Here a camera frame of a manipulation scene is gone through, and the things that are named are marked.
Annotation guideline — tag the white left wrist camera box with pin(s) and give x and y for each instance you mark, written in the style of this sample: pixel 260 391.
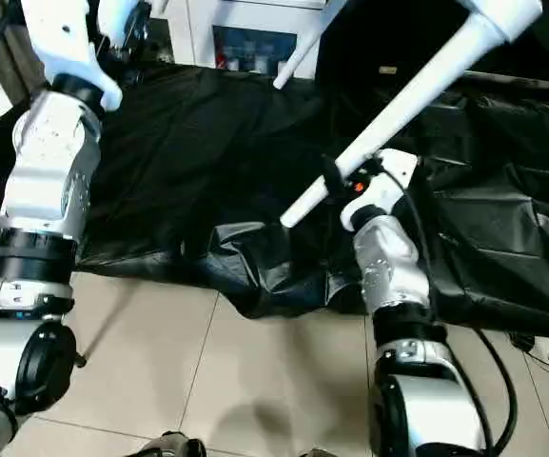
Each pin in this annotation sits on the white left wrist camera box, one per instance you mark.
pixel 64 38

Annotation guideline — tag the white glass-door cabinet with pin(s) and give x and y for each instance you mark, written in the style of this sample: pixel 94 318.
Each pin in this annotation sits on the white glass-door cabinet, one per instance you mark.
pixel 193 28

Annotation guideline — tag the red bottle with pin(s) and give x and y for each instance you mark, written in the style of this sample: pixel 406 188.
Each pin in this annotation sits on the red bottle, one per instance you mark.
pixel 218 59

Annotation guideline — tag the small yellow label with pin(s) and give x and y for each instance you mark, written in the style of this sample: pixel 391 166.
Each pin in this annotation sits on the small yellow label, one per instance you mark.
pixel 388 70

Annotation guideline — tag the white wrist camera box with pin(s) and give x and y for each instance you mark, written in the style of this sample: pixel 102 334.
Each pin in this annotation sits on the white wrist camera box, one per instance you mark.
pixel 388 185
pixel 64 38

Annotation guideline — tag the black table frame leg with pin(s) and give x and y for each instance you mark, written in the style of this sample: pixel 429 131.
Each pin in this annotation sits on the black table frame leg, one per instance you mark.
pixel 103 333

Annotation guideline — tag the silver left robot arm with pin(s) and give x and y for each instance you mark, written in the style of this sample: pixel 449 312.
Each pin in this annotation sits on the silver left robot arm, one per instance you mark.
pixel 50 166

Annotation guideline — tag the grey curtain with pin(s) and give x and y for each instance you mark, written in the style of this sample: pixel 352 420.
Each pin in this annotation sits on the grey curtain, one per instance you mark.
pixel 17 71

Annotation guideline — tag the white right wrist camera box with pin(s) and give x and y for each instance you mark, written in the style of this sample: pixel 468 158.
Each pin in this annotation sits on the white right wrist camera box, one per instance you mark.
pixel 388 185

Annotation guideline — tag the black robot foot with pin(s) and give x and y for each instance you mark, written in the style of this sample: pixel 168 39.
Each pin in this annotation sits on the black robot foot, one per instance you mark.
pixel 321 452
pixel 174 445

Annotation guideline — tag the black shiny mat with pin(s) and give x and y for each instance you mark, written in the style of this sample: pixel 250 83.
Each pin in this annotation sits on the black shiny mat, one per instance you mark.
pixel 207 166

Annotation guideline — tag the long dark metal bar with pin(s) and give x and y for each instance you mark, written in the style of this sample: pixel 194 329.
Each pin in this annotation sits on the long dark metal bar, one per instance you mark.
pixel 526 81

